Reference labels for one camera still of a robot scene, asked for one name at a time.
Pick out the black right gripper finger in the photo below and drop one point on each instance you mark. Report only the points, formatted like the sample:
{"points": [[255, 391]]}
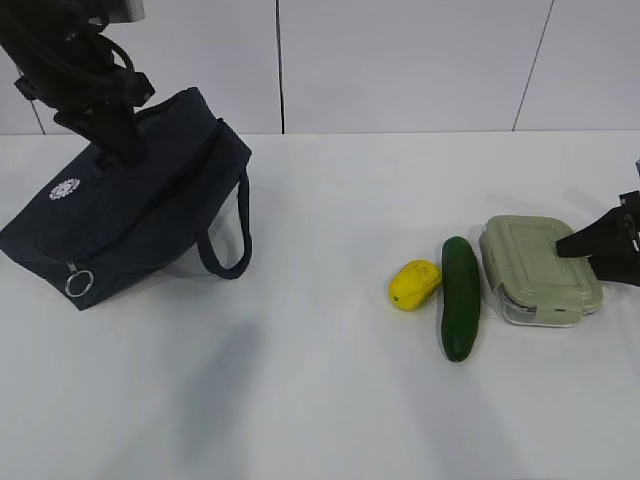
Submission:
{"points": [[614, 234], [616, 268]]}

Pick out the green cucumber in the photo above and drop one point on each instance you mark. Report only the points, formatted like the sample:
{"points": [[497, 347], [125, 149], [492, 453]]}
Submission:
{"points": [[462, 299]]}

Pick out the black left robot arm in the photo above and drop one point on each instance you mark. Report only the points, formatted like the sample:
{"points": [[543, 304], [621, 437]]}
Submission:
{"points": [[47, 19]]}

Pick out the yellow lemon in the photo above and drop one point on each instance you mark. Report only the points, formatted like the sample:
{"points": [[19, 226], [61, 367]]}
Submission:
{"points": [[414, 284]]}

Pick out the green lidded glass container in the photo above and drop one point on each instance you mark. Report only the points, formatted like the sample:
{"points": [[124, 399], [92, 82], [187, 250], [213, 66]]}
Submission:
{"points": [[532, 285]]}

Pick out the dark navy lunch bag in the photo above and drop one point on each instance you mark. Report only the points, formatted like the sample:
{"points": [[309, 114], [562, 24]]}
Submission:
{"points": [[102, 225]]}

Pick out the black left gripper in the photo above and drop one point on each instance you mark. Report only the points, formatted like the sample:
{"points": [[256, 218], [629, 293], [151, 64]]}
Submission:
{"points": [[93, 84]]}

